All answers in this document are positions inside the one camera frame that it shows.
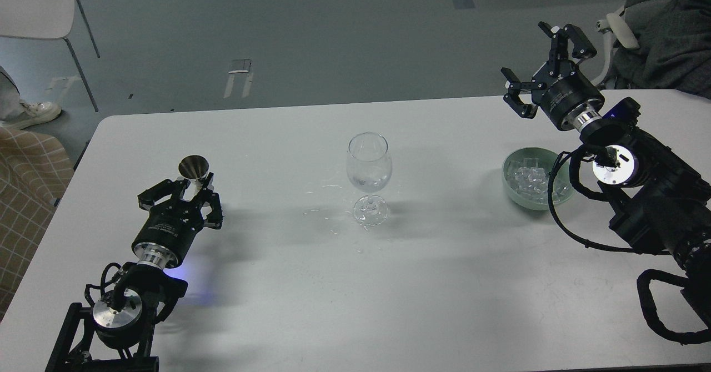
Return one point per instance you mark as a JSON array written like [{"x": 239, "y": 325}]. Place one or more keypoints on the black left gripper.
[{"x": 170, "y": 230}]

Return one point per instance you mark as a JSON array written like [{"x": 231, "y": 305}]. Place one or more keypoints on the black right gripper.
[{"x": 560, "y": 87}]

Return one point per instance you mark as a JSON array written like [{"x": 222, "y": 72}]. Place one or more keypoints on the steel cocktail jigger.
[{"x": 194, "y": 168}]

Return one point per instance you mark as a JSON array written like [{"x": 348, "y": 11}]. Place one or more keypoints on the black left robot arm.
[{"x": 114, "y": 332}]

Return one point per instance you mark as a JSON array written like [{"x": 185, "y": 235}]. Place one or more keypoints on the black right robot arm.
[{"x": 660, "y": 202}]

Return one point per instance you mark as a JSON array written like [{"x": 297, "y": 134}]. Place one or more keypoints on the clear ice cubes pile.
[{"x": 527, "y": 181}]

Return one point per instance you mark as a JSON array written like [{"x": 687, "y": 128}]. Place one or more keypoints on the clear wine glass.
[{"x": 369, "y": 168}]

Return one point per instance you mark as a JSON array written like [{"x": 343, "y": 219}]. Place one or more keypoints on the green bowl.
[{"x": 535, "y": 152}]

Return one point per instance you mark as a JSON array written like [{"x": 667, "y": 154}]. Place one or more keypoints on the seated person dark clothes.
[{"x": 674, "y": 51}]

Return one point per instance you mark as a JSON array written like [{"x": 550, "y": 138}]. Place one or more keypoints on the beige checkered cloth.
[{"x": 35, "y": 173}]

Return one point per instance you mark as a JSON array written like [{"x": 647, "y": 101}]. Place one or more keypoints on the silver floor plate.
[{"x": 239, "y": 66}]

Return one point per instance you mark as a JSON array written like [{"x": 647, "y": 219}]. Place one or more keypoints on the walking person white trousers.
[{"x": 18, "y": 114}]

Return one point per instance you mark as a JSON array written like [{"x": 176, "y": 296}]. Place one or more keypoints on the white plastic chair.
[{"x": 46, "y": 20}]

